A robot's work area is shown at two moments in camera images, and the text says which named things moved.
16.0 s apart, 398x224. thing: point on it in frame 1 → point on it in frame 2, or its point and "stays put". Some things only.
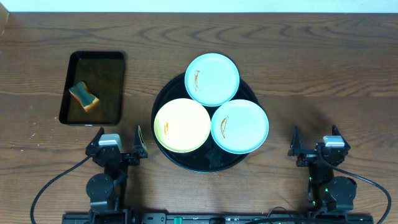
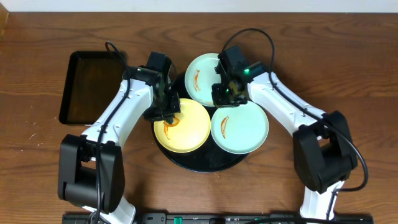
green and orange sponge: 87,100 → 171,122
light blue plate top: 212,79 stays put
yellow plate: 182,125 stays put
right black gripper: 311,150 → 228,101
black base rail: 213,218 stays put
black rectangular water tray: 92,88 stays put
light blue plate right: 239,126 stays put
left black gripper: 123,155 → 162,112
